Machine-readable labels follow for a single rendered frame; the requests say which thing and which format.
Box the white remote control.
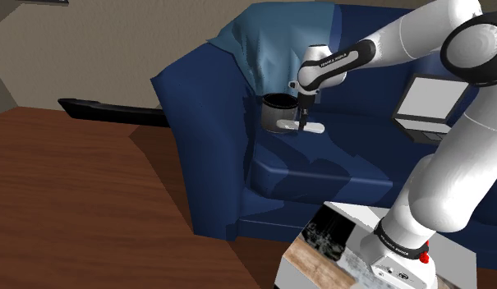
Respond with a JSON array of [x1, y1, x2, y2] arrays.
[[283, 121, 325, 135]]

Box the dark grey metal pot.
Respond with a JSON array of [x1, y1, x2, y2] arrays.
[[260, 92, 300, 135]]

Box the light blue blanket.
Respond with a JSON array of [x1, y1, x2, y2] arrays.
[[206, 1, 343, 102]]

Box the dark blue sofa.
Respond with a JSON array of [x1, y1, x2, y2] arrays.
[[150, 2, 497, 272]]

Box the black laptop with grey screen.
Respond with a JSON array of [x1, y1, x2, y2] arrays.
[[390, 73, 473, 145]]

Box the patterned robot stand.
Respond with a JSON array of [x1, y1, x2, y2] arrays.
[[274, 201, 480, 289]]

